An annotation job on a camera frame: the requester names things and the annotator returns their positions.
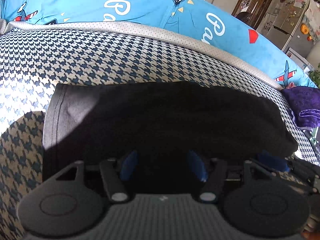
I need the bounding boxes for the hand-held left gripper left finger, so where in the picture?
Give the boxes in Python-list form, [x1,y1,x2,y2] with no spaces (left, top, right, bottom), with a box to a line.
[55,151,139,204]

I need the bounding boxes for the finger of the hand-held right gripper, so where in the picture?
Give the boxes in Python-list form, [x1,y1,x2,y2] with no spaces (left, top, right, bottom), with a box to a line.
[251,150,320,196]

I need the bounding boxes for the black sweater white stripes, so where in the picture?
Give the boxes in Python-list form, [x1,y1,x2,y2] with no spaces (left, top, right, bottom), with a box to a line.
[42,81,298,183]

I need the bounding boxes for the green potted plant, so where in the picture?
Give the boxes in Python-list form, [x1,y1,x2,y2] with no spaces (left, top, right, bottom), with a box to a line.
[309,65,320,88]

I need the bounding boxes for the houndstooth bed mat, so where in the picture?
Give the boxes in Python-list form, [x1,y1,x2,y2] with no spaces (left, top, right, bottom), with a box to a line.
[0,26,320,240]

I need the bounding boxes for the dark round-back chair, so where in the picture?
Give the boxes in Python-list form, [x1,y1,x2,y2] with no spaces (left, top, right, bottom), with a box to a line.
[236,11,255,28]

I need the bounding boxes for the white lettered cabinet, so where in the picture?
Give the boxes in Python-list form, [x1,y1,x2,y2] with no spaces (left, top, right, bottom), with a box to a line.
[260,12,278,39]

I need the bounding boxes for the white chest freezer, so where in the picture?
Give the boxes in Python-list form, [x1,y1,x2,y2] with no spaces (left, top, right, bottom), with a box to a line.
[285,47,313,73]

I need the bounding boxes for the wooden door frame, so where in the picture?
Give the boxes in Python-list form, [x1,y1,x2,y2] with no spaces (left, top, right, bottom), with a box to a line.
[231,0,274,30]

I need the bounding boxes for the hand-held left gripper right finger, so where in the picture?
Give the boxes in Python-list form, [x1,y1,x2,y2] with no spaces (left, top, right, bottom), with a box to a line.
[188,151,253,204]

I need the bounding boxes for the grey refrigerator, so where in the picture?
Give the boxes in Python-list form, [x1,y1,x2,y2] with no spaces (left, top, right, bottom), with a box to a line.
[272,0,312,53]

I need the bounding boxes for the blue printed quilt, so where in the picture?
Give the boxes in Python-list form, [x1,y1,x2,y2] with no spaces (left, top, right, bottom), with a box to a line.
[0,0,318,89]

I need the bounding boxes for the purple floral cloth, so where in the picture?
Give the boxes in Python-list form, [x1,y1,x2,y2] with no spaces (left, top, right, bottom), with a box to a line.
[282,85,320,129]

